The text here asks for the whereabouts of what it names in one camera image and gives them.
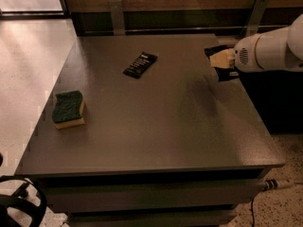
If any left metal wall bracket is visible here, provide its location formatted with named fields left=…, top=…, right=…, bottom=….
left=110, top=0, right=126, bottom=36

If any thin black cable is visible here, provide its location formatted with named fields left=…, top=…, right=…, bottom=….
left=250, top=199, right=256, bottom=227

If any metal wall bracket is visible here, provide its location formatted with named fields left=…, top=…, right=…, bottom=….
left=241, top=0, right=269, bottom=38
left=110, top=0, right=126, bottom=36

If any dark blueberry rxbar wrapper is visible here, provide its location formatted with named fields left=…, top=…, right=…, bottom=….
left=205, top=45, right=239, bottom=81

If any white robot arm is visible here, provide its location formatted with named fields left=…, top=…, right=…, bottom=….
left=209, top=14, right=303, bottom=73

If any green and yellow sponge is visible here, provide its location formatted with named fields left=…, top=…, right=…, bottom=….
left=52, top=91, right=85, bottom=130

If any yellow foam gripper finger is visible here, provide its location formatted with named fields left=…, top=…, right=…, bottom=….
left=209, top=48, right=235, bottom=69

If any grey drawer cabinet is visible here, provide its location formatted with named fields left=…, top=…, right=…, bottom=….
left=17, top=35, right=284, bottom=227

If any black snack bar wrapper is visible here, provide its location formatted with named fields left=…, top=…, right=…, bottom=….
left=123, top=52, right=158, bottom=79

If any black chair base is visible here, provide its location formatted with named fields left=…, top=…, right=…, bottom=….
left=0, top=176, right=47, bottom=227

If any right metal wall bracket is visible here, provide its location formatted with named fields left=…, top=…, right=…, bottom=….
left=241, top=0, right=269, bottom=38

